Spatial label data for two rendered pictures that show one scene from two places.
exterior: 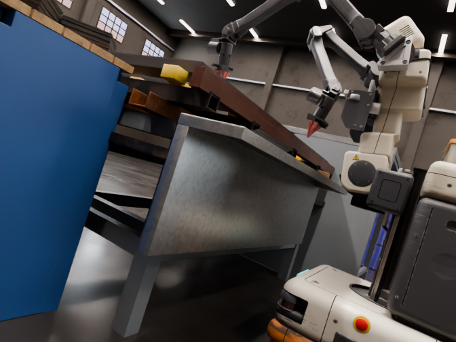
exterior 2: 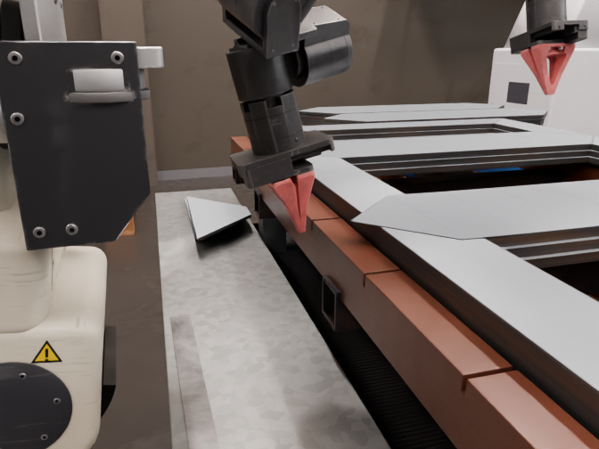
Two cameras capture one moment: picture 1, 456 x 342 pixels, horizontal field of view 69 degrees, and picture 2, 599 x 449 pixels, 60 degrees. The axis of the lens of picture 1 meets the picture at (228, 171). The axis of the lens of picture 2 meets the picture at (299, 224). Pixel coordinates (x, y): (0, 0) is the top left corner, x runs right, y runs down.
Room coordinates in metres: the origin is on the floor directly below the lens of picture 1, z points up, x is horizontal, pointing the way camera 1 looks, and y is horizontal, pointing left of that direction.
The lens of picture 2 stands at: (1.95, -0.72, 1.04)
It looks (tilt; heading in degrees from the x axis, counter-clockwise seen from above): 19 degrees down; 133
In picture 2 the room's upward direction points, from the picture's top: straight up
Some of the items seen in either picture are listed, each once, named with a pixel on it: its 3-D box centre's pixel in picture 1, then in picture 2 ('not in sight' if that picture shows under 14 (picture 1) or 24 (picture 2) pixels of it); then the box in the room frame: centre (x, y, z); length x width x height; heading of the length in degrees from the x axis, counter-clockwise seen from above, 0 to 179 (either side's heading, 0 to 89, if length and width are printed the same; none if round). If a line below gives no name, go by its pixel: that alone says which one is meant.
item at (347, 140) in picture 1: (312, 140); not in sight; (2.71, -0.59, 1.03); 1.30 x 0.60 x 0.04; 59
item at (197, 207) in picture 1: (263, 206); not in sight; (1.41, -0.19, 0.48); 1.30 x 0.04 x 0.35; 149
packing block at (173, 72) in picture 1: (174, 74); not in sight; (0.97, 0.24, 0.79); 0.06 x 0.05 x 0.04; 59
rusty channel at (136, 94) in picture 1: (256, 155); not in sight; (1.70, -0.11, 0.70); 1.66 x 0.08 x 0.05; 149
